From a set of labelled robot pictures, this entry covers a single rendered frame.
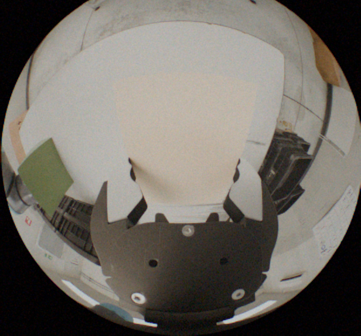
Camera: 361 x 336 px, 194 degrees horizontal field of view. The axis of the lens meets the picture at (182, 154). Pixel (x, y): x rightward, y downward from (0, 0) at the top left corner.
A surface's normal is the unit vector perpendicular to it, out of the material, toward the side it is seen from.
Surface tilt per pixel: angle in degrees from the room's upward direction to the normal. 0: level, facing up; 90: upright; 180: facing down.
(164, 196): 0
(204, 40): 0
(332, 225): 90
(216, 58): 0
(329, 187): 90
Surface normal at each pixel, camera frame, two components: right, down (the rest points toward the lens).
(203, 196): 0.00, 0.54
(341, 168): -1.00, 0.00
